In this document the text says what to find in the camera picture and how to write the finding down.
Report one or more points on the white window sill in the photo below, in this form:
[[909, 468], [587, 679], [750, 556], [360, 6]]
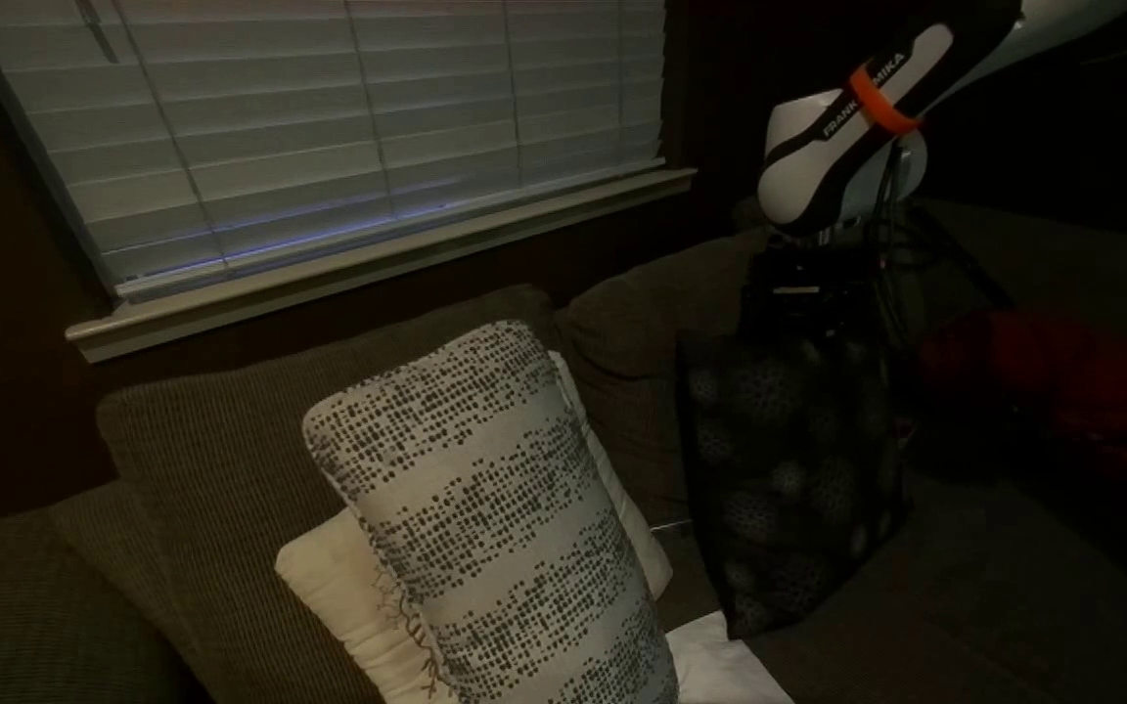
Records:
[[299, 284]]

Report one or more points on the white window blinds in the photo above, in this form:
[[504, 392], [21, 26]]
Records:
[[210, 138]]

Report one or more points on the plain cream pillow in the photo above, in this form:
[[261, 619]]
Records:
[[367, 610]]

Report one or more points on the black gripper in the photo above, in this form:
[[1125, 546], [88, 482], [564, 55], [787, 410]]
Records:
[[834, 280]]

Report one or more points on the red blanket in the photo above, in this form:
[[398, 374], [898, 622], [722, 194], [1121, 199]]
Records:
[[1066, 378]]

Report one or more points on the white black-dotted pillow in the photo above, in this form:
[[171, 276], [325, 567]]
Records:
[[484, 498]]

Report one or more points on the white paper sheet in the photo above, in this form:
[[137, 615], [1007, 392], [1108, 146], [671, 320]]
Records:
[[719, 669]]

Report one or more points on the black patterned pillow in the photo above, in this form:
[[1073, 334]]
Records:
[[792, 459]]

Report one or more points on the dark grey sofa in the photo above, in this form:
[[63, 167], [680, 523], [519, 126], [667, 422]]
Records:
[[157, 584]]

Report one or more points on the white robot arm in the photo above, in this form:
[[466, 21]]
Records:
[[842, 161]]

